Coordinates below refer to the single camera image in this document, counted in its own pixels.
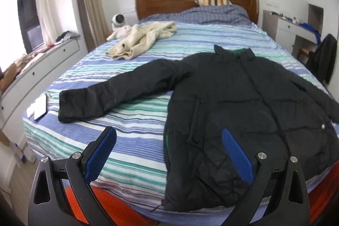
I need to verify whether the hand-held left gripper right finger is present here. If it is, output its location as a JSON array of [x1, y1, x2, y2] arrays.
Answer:
[[221, 128, 310, 226]]

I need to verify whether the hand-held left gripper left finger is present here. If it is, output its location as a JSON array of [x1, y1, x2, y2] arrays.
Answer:
[[28, 126, 117, 226]]

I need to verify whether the black puffer jacket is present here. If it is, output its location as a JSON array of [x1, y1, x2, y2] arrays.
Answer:
[[58, 44, 339, 212]]

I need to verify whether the beige clothes pile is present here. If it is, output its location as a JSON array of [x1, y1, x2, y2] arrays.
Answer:
[[0, 53, 40, 91]]

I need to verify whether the dark clothes pile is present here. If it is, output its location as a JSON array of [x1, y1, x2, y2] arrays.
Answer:
[[56, 31, 80, 42]]

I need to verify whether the bed with striped sheet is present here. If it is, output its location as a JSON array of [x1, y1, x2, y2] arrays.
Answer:
[[22, 5, 339, 224]]

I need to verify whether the white tablet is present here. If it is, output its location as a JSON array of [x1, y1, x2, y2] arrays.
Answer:
[[34, 95, 48, 121]]

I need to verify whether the white blue floor clutter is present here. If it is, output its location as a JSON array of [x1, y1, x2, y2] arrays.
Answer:
[[11, 144, 35, 165]]

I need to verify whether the small white device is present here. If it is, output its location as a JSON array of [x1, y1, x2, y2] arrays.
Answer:
[[26, 101, 38, 118]]

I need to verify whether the white drawer cabinet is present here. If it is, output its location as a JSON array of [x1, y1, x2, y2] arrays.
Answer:
[[0, 37, 81, 142]]

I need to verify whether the beige fleece garment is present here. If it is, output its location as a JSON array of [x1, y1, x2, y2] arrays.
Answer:
[[105, 22, 177, 60]]

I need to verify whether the wooden chair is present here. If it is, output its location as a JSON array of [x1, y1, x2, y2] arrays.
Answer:
[[298, 47, 318, 62]]

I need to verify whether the dark jacket on chair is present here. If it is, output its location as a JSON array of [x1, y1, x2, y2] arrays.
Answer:
[[306, 34, 337, 85]]

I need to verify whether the white round fan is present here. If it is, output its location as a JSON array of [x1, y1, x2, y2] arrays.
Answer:
[[111, 14, 128, 31]]

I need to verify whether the white desk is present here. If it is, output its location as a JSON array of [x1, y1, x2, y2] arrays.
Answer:
[[262, 9, 322, 57]]

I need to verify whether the blue striped pillow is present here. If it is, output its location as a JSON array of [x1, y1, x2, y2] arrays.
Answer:
[[139, 5, 256, 26]]

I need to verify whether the blue cloth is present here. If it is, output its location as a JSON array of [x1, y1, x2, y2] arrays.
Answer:
[[302, 22, 322, 44]]

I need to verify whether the small desk clutter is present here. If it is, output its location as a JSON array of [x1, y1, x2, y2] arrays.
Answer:
[[267, 10, 297, 22]]

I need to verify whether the white sheer curtain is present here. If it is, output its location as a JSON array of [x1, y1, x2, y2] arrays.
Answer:
[[34, 0, 57, 45]]

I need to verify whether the window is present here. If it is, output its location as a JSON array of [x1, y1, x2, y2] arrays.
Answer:
[[0, 0, 44, 68]]

